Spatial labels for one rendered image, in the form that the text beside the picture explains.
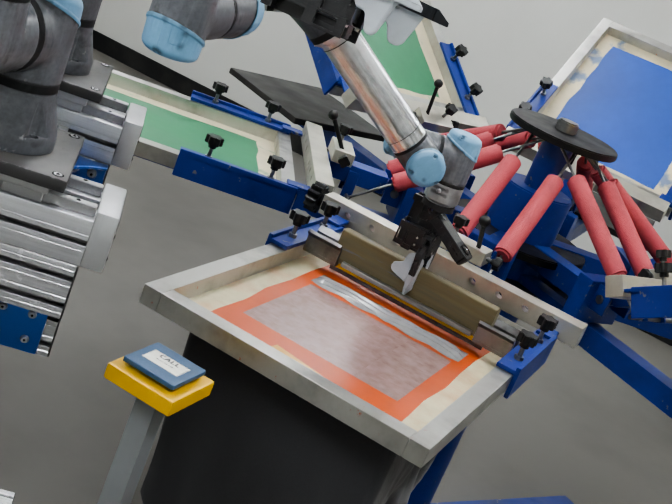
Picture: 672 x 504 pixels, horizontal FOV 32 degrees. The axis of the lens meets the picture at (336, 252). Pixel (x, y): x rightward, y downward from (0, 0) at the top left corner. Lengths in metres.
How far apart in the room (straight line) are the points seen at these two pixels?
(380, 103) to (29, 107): 0.78
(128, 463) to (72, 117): 0.64
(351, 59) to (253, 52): 5.12
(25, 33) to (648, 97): 3.02
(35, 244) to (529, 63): 5.15
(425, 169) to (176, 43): 0.93
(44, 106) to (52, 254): 0.21
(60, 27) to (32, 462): 1.89
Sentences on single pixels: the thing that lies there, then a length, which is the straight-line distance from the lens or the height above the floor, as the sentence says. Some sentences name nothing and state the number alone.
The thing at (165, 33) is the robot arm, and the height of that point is 1.53.
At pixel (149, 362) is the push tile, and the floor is 0.97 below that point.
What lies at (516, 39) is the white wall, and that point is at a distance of 6.71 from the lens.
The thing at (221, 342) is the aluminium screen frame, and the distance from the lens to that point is 2.06.
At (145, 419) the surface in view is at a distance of 1.94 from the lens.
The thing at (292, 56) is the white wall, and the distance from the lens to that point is 7.20.
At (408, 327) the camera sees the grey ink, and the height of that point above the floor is 0.96.
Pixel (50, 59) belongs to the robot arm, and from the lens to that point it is 1.69.
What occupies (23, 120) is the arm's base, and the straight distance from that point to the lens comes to 1.71.
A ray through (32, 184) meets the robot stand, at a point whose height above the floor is 1.22.
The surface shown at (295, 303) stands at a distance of 2.37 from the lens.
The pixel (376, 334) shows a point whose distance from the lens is 2.38.
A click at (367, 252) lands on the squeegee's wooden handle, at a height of 1.04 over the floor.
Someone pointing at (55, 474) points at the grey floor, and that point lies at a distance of 3.36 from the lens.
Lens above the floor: 1.82
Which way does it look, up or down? 18 degrees down
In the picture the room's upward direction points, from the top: 22 degrees clockwise
